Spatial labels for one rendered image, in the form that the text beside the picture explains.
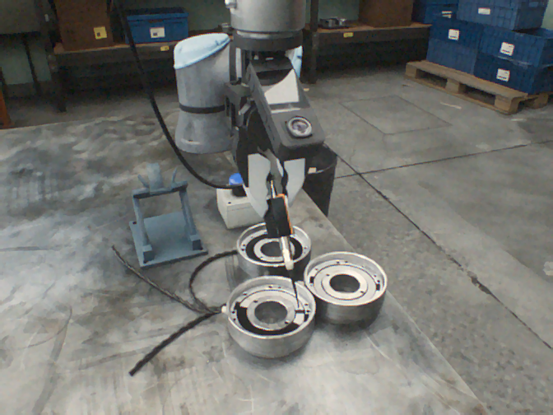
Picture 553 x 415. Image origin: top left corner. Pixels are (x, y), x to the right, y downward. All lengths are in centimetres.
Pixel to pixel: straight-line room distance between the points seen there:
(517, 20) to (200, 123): 349
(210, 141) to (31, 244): 42
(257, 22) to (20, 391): 45
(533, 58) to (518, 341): 267
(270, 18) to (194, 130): 59
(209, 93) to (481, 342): 127
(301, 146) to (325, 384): 26
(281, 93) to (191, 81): 55
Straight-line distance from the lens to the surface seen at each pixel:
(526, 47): 413
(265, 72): 47
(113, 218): 83
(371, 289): 60
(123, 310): 64
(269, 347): 53
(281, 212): 53
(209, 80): 98
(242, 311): 56
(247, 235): 68
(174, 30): 402
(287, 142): 42
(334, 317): 57
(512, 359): 178
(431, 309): 186
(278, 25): 46
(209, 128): 101
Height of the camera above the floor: 122
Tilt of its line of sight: 31 degrees down
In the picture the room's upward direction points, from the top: straight up
